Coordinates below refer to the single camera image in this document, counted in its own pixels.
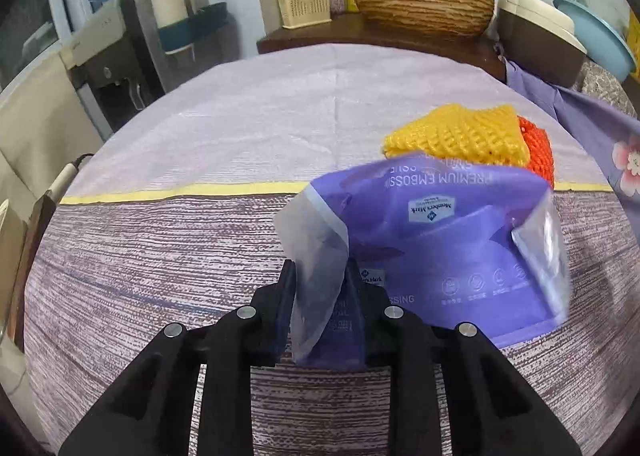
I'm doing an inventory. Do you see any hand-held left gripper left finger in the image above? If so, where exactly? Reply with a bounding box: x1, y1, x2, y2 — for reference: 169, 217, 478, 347
59, 258, 298, 456

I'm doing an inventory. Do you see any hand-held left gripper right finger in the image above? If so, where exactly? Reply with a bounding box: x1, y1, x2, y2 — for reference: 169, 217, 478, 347
345, 261, 583, 456

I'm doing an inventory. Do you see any purple plastic wrapper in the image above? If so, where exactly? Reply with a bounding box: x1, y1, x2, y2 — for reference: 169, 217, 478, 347
272, 152, 573, 371

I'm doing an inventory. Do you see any purple striped tablecloth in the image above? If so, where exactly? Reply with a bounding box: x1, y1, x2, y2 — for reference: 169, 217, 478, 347
22, 43, 640, 456

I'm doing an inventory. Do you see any yellow foam fruit net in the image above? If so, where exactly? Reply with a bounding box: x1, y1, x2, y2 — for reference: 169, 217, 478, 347
382, 104, 531, 167

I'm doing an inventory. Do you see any orange foam fruit net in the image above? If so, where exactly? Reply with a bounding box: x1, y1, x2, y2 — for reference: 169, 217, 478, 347
516, 116, 557, 189

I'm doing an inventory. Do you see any wooden chair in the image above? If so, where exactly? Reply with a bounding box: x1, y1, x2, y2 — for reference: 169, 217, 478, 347
0, 188, 58, 352

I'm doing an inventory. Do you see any dark wooden counter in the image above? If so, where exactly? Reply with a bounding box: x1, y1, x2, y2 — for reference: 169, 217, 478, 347
256, 12, 506, 81

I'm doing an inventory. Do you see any water dispenser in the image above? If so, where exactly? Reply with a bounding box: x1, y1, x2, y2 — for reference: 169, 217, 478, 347
60, 0, 171, 134

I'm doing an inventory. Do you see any purple floral cloth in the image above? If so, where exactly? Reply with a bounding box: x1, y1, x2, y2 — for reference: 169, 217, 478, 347
505, 58, 640, 197

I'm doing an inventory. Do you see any teal paper towel holder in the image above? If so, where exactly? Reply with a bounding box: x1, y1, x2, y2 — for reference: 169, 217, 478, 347
157, 2, 233, 54

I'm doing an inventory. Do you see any beige cutlery holder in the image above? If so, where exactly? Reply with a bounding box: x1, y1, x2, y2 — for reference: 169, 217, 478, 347
272, 0, 332, 30

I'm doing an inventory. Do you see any beige panel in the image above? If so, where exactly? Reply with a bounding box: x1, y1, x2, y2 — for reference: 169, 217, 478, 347
0, 53, 106, 197

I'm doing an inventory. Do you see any woven wicker basket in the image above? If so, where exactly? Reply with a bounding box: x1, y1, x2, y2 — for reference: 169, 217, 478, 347
351, 0, 496, 40

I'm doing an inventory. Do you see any beige brown rice cooker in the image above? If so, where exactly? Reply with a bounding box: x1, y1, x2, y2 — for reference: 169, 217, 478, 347
495, 0, 588, 86

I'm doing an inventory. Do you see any light blue plastic basin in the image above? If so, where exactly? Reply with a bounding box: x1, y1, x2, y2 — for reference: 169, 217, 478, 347
552, 0, 637, 81

